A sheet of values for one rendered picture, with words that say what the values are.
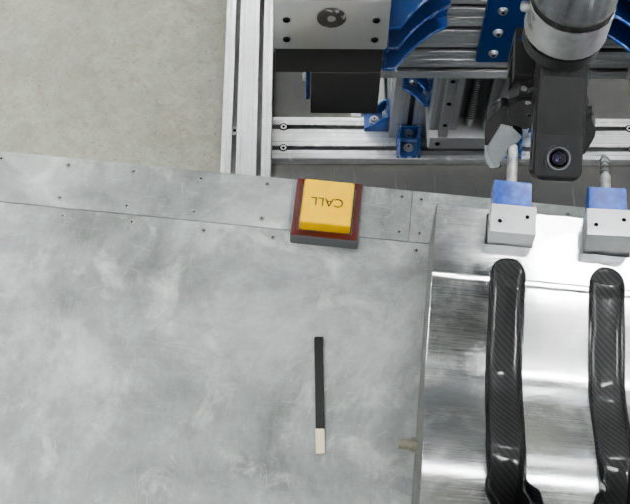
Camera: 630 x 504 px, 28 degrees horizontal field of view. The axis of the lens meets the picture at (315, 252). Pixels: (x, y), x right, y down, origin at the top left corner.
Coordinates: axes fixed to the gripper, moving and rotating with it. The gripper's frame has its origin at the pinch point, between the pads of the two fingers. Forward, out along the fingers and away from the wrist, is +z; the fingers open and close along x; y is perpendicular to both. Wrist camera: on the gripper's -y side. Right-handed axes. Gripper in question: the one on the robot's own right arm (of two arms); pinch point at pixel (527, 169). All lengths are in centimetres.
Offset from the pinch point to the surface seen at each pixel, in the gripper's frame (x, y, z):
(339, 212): 19.3, 2.8, 17.2
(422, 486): 8.2, -32.6, 7.4
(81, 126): 75, 66, 101
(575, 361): -7.5, -15.4, 12.5
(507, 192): 0.6, 3.5, 10.5
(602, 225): -9.6, -0.7, 8.6
